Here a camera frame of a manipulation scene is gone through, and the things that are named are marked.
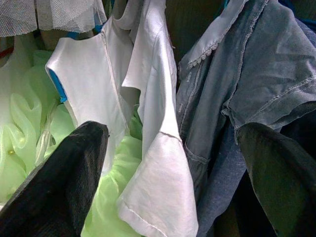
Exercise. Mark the blue denim dress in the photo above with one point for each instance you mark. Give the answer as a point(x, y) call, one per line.
point(259, 69)

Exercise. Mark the green tulle dress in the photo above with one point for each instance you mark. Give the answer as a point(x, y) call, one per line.
point(22, 118)

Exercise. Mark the blue clothes hanger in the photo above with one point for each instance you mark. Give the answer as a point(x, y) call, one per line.
point(56, 81)

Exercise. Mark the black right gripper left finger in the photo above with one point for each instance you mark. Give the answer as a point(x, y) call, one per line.
point(49, 192)

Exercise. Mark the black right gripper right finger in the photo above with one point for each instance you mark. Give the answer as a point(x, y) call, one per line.
point(284, 187)

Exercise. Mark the heathered blue garment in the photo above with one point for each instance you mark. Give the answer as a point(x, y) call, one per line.
point(222, 172)

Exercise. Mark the red clothes hanger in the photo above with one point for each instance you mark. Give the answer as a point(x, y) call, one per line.
point(5, 53)

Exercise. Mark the white satin sleeveless dress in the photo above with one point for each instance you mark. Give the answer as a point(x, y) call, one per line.
point(84, 81)

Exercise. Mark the white short-sleeved shirt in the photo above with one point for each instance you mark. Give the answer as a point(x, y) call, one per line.
point(160, 172)

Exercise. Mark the white mesh fabric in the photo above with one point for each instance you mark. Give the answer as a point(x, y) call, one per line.
point(49, 14)

